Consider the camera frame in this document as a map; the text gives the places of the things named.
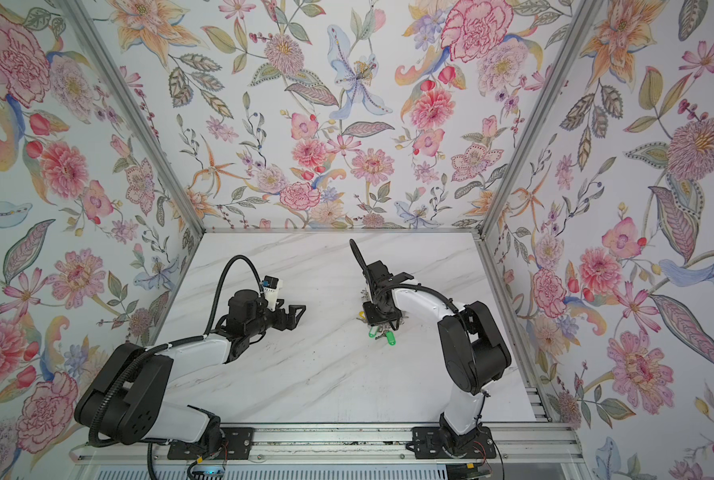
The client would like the metal keyring disc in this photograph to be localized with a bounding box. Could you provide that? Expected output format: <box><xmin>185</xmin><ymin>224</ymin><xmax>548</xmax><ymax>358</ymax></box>
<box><xmin>358</xmin><ymin>288</ymin><xmax>403</xmax><ymax>332</ymax></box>

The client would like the green key tag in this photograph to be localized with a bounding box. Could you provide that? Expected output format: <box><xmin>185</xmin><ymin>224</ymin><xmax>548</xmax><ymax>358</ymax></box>
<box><xmin>368</xmin><ymin>326</ymin><xmax>397</xmax><ymax>346</ymax></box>

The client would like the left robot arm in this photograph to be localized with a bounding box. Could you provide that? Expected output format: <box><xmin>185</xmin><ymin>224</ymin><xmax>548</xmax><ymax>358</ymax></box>
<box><xmin>74</xmin><ymin>289</ymin><xmax>307</xmax><ymax>454</ymax></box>

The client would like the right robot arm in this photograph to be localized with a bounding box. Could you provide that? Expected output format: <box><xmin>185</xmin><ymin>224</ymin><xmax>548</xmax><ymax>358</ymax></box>
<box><xmin>358</xmin><ymin>258</ymin><xmax>512</xmax><ymax>458</ymax></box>

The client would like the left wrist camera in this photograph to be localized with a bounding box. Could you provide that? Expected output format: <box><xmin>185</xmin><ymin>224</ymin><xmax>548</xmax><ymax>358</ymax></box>
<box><xmin>262</xmin><ymin>275</ymin><xmax>280</xmax><ymax>304</ymax></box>

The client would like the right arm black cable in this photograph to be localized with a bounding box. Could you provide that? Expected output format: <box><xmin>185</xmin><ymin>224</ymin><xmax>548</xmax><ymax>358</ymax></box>
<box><xmin>349</xmin><ymin>238</ymin><xmax>371</xmax><ymax>283</ymax></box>

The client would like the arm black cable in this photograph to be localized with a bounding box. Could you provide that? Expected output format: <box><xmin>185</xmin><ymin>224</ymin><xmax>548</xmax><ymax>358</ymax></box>
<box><xmin>203</xmin><ymin>254</ymin><xmax>267</xmax><ymax>337</ymax></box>
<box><xmin>349</xmin><ymin>238</ymin><xmax>371</xmax><ymax>283</ymax></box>

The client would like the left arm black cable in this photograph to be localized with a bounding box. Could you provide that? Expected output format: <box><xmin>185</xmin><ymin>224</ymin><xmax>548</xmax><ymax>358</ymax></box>
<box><xmin>203</xmin><ymin>254</ymin><xmax>267</xmax><ymax>337</ymax></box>

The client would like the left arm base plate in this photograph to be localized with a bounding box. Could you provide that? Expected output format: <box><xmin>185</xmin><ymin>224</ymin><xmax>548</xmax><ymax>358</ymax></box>
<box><xmin>167</xmin><ymin>427</ymin><xmax>255</xmax><ymax>461</ymax></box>

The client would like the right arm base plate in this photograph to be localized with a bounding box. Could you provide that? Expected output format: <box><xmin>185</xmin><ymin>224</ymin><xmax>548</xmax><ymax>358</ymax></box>
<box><xmin>405</xmin><ymin>426</ymin><xmax>498</xmax><ymax>460</ymax></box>

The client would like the aluminium front rail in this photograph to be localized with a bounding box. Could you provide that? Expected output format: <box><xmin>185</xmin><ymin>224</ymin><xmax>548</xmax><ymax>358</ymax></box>
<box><xmin>69</xmin><ymin>423</ymin><xmax>591</xmax><ymax>479</ymax></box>

